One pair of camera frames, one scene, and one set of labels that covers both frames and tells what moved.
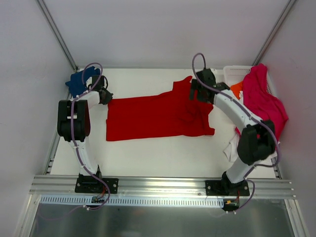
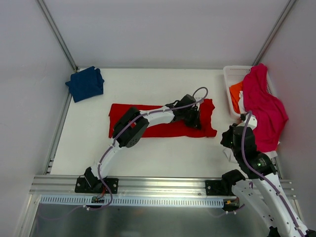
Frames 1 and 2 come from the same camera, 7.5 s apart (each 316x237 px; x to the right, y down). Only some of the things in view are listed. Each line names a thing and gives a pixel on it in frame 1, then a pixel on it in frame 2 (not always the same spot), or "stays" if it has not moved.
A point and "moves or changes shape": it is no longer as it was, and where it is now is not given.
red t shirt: [169, 114] moves or changes shape
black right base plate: [226, 188] stays
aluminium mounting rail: [62, 185] stays
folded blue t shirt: [77, 84] stays
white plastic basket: [235, 74] stays
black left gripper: [106, 96] → [194, 118]
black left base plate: [94, 185] stays
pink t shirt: [259, 100] stays
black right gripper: [197, 90] → [226, 139]
